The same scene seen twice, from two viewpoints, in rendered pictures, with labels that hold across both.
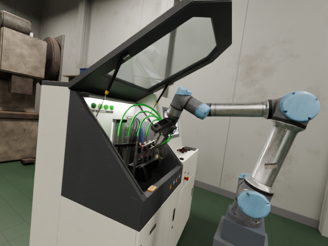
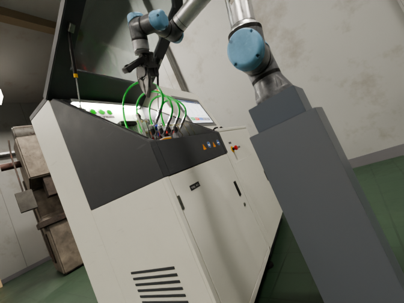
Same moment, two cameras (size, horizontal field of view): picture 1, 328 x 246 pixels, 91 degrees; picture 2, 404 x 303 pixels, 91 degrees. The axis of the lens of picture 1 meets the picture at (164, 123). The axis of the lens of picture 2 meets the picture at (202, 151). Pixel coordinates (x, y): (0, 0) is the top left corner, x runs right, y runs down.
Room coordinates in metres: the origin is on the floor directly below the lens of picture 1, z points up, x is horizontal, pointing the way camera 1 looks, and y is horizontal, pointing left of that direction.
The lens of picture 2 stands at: (-0.01, -0.23, 0.77)
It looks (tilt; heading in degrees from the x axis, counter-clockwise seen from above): 4 degrees up; 7
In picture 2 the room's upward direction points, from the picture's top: 23 degrees counter-clockwise
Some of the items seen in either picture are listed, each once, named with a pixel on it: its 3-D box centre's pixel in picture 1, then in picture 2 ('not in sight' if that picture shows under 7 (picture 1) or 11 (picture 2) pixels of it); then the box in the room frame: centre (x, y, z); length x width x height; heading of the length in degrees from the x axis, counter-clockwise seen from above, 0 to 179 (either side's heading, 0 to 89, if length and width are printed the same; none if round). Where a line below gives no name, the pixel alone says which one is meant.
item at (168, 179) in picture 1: (164, 188); (196, 149); (1.09, -0.06, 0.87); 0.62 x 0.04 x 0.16; 157
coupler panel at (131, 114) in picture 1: (130, 128); (146, 131); (1.50, 0.31, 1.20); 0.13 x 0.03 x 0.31; 157
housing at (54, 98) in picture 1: (115, 167); (160, 187); (1.68, 0.45, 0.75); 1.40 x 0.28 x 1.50; 157
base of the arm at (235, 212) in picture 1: (246, 208); (270, 88); (0.81, -0.48, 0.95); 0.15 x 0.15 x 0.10
